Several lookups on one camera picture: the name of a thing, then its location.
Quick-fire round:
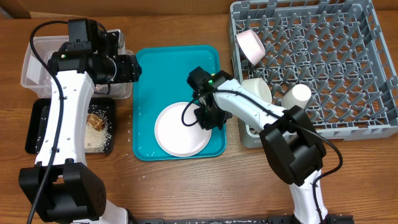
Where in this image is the pink plate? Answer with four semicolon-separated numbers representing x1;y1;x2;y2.
154;102;212;157

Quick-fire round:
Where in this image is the white bowl with food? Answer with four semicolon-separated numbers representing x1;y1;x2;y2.
241;78;272;103

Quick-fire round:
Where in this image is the pink bowl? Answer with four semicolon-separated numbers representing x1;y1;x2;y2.
236;29;266;65

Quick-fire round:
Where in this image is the white cup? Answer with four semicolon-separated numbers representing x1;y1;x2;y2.
281;84;312;110

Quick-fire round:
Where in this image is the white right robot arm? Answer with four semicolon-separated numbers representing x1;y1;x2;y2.
187;67;328;223

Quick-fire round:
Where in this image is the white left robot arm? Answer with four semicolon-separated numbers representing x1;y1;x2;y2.
19;19;142;223

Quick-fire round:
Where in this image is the black waste tray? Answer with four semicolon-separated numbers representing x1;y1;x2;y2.
25;98;116;154

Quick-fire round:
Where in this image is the grey dishwasher rack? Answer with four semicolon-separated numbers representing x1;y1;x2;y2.
229;0;397;141

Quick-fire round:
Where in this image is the teal serving tray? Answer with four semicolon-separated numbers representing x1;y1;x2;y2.
132;45;227;161

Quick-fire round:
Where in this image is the brown food scrap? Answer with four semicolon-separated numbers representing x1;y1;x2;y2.
86;113;105;131

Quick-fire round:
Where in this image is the spilled white rice pile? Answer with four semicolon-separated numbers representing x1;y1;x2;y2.
85;104;114;154

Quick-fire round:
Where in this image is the clear plastic bin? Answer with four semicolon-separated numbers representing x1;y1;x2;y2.
21;35;133;99

